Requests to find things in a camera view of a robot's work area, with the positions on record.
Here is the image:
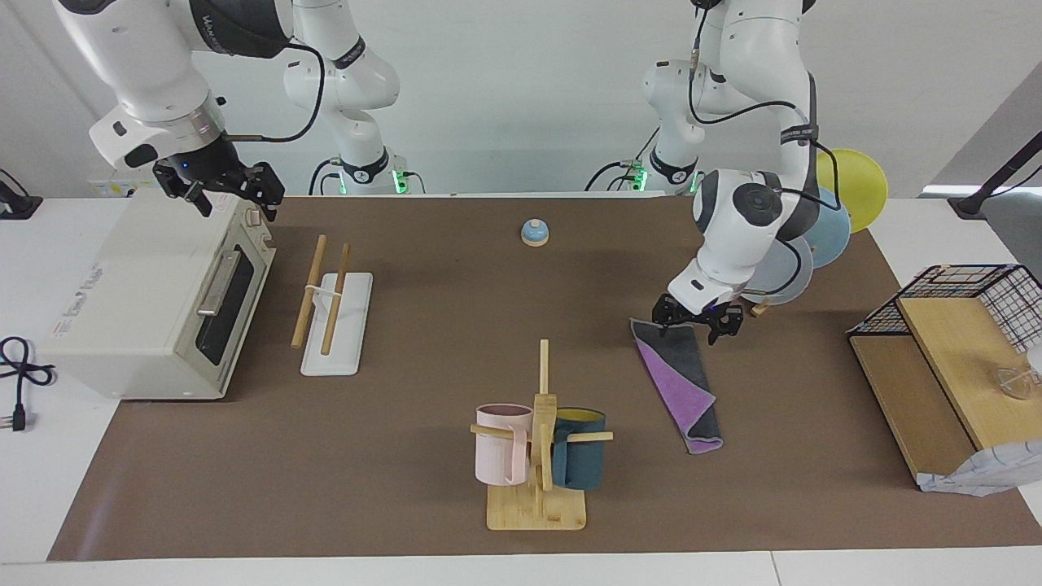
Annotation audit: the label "light blue plate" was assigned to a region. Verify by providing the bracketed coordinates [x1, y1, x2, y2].
[801, 186, 853, 270]

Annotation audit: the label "black power cord with plug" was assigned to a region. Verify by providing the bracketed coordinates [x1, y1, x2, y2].
[0, 335, 57, 433]

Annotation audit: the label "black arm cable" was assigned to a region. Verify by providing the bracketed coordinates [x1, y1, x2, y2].
[686, 0, 841, 206]
[212, 39, 328, 146]

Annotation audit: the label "brown table mat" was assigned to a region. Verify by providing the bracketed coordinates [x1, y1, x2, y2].
[46, 195, 1042, 563]

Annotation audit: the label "black wire basket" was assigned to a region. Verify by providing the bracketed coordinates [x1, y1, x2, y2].
[846, 263, 1042, 356]

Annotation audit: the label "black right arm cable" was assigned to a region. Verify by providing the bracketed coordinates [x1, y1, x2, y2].
[212, 39, 328, 146]

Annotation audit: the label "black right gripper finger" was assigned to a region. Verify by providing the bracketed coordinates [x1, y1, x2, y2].
[236, 161, 287, 223]
[160, 173, 216, 218]

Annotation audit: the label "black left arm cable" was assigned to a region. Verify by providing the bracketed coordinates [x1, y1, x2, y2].
[686, 0, 841, 206]

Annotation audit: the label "pink mug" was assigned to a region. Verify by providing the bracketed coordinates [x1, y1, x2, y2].
[475, 403, 535, 488]

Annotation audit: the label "beige toaster oven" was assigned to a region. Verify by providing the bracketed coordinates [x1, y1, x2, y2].
[36, 188, 278, 401]

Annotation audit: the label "black base cable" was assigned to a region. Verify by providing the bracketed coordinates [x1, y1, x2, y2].
[307, 156, 344, 197]
[584, 128, 663, 194]

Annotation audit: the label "clear glass object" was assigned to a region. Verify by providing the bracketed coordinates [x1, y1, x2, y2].
[988, 345, 1042, 400]

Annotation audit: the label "yellow plate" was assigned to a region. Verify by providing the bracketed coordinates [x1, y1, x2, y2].
[816, 148, 890, 234]

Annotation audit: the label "black clamp mount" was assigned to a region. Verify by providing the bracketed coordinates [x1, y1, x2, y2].
[0, 168, 44, 221]

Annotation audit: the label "white power strip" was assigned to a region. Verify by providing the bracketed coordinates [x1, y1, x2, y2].
[87, 168, 164, 199]

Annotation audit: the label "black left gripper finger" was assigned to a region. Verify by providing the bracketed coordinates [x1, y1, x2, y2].
[705, 308, 744, 347]
[650, 295, 694, 336]

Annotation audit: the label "grey plate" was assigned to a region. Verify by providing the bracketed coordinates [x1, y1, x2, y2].
[744, 235, 816, 307]

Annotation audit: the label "purple and grey towel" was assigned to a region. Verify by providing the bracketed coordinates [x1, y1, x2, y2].
[629, 317, 725, 456]

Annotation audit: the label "wooden mug tree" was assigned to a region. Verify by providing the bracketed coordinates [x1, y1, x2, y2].
[470, 339, 615, 532]

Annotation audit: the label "white towel rack wooden bars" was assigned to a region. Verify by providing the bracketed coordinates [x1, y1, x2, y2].
[291, 234, 374, 378]

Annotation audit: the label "wooden shelf box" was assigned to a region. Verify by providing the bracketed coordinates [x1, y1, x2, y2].
[847, 294, 1042, 482]

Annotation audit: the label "dark teal mug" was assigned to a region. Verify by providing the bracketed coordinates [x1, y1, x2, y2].
[551, 407, 608, 492]

